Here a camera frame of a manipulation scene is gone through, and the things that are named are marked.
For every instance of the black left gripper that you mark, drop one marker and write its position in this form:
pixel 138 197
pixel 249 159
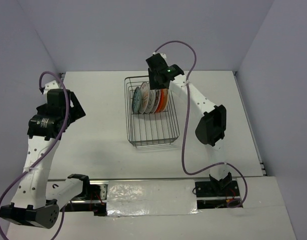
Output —
pixel 76 111

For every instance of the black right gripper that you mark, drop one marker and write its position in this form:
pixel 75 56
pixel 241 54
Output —
pixel 153 83

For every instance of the cream plate black flower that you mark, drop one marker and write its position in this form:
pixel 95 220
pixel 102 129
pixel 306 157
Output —
pixel 156 100

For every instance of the white plate red sunburst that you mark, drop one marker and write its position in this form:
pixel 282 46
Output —
pixel 144 90

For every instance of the orange bowl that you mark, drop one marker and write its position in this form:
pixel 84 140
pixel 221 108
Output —
pixel 162 101

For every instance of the blue patterned plate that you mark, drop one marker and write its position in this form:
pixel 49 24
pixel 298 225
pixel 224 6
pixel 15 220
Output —
pixel 136 100

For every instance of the white plate grey flower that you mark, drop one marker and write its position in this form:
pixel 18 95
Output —
pixel 151 101

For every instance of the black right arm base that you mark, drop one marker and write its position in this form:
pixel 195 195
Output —
pixel 209 198

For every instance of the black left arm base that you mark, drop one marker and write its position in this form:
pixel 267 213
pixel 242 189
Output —
pixel 95 202

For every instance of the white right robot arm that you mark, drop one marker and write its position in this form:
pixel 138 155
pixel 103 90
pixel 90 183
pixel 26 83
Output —
pixel 212 118

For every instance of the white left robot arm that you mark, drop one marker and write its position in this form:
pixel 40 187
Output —
pixel 33 204

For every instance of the silver foil tape patch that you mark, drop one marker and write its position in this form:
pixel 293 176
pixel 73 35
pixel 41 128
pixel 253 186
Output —
pixel 151 198

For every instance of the wire dish rack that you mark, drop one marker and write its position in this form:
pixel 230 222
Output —
pixel 151 117

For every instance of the aluminium table edge rail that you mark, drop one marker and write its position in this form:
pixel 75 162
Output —
pixel 261 162

